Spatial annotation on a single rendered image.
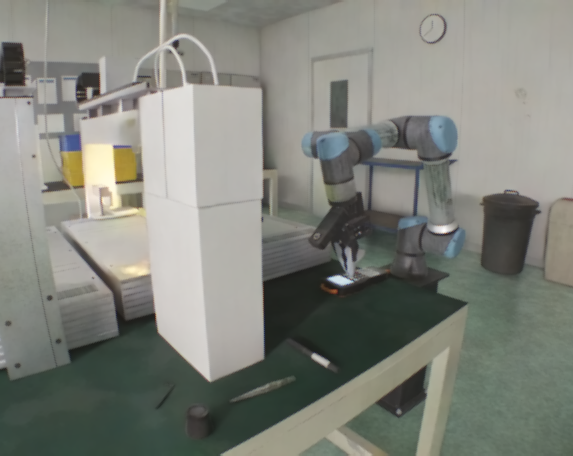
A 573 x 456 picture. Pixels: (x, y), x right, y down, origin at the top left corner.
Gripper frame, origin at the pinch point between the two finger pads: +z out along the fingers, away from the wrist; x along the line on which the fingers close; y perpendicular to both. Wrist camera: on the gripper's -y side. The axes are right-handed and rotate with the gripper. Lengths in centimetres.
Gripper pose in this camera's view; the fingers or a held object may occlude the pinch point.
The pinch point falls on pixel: (349, 272)
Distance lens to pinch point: 104.8
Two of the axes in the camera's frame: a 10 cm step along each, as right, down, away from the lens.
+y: 7.9, -3.8, 4.7
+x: -5.7, -2.0, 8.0
